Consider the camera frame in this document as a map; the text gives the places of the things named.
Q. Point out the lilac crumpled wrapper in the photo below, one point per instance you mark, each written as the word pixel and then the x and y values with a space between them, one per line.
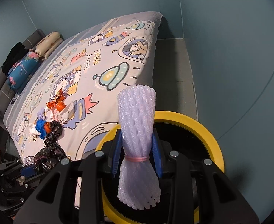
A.
pixel 41 114

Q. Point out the purple foam fruit net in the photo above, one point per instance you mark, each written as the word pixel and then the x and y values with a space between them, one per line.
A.
pixel 138 185

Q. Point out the orange snack wrapper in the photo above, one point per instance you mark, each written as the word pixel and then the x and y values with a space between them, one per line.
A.
pixel 58 102

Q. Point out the blue flamingo folded quilt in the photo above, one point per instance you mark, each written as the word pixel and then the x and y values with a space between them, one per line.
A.
pixel 20 75

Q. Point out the grey white paper scrap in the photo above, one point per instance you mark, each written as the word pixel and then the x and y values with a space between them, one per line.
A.
pixel 67 113

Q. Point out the grey padded headboard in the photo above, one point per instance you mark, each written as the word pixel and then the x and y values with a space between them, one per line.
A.
pixel 6 94

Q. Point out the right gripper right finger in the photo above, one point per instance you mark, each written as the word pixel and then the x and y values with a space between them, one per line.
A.
pixel 197 183

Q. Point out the blue plastic scrap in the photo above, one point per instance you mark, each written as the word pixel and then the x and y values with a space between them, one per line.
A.
pixel 40 128

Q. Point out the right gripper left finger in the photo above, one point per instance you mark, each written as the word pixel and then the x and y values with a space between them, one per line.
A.
pixel 72 191

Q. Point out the cartoon space print bed sheet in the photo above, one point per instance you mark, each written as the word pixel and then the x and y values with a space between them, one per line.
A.
pixel 91 68

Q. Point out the yellow rimmed black trash bin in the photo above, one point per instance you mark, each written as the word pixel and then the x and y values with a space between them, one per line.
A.
pixel 192 126

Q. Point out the black clothing pile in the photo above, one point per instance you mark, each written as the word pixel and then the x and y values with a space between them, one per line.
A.
pixel 16 53

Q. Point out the orange peel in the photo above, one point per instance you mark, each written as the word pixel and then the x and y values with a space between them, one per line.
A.
pixel 47 127

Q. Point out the white tissue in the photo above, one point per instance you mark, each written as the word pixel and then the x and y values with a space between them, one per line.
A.
pixel 32 130

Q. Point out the black plastic bag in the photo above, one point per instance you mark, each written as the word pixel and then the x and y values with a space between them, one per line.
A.
pixel 49 156

